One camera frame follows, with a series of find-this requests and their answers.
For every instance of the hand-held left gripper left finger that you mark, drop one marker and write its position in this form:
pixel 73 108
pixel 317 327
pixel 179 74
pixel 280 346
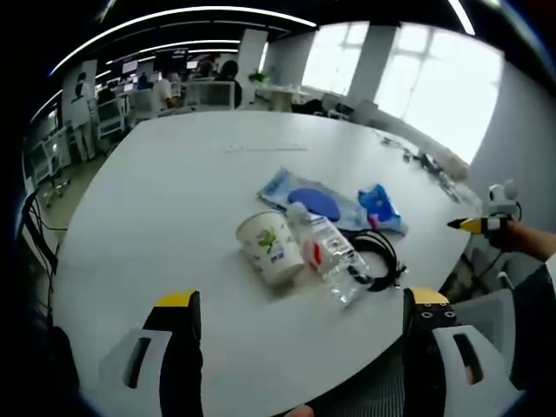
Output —
pixel 130 391

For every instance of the cardboard box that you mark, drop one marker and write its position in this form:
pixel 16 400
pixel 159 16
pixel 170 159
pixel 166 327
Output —
pixel 452 163

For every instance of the green potted plant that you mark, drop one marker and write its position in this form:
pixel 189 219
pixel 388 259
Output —
pixel 260 77

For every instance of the white background table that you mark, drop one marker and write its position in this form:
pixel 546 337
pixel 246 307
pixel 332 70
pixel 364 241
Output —
pixel 282 93

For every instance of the small rolling chair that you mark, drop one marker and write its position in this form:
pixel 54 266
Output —
pixel 56 182

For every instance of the white strip on table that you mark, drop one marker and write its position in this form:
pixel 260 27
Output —
pixel 265 148

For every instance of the blue round disc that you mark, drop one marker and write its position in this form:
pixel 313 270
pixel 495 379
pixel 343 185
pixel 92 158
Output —
pixel 315 202

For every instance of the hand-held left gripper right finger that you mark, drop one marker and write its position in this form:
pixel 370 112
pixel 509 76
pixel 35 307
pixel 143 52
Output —
pixel 438 378

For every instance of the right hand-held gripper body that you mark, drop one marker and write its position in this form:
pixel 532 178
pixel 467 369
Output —
pixel 504 200

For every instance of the black device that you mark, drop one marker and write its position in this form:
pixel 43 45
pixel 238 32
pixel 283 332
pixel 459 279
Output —
pixel 428 160

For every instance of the white paper cup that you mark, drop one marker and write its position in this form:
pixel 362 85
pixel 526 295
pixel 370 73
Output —
pixel 271 252

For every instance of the person's dark clothing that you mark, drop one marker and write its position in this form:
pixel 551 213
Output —
pixel 536 313

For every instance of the person's right hand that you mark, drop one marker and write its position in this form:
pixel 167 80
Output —
pixel 512 236

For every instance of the clear plastic water bottle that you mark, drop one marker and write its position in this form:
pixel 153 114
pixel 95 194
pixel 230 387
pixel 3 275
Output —
pixel 330 256

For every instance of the light blue plastic bag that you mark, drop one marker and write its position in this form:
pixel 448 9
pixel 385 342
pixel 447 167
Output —
pixel 278 184

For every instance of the person's left hand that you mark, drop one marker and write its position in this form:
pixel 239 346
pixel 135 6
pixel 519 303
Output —
pixel 303 411

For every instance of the blue snack packet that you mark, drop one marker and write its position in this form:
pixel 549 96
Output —
pixel 382 208

